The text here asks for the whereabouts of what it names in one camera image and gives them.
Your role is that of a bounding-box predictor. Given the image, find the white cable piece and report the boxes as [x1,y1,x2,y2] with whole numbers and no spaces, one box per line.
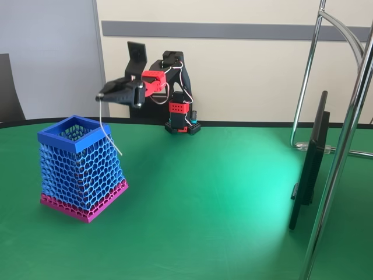
[98,93,124,156]

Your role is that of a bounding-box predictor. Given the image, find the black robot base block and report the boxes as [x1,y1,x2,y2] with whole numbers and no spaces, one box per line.
[164,118,202,135]

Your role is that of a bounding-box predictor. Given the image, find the blue pink lattice basket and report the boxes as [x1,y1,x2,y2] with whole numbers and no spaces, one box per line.
[37,115,129,224]

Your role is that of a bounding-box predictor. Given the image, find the black flat monitor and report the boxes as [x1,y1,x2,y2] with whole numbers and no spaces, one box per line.
[288,90,331,231]

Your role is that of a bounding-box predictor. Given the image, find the clear plastic clip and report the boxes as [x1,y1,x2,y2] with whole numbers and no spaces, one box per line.
[295,142,333,155]

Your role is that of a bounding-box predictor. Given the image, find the black camera on bracket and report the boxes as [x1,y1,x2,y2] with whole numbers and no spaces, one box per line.
[125,41,150,83]

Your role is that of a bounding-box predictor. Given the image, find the white red servo wires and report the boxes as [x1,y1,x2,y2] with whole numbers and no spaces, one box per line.
[147,59,195,125]

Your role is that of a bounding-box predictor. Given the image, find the grey wall rail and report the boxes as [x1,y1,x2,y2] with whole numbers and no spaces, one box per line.
[101,20,371,42]

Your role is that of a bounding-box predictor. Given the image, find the chrome tube frame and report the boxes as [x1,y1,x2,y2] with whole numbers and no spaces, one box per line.
[290,0,373,280]

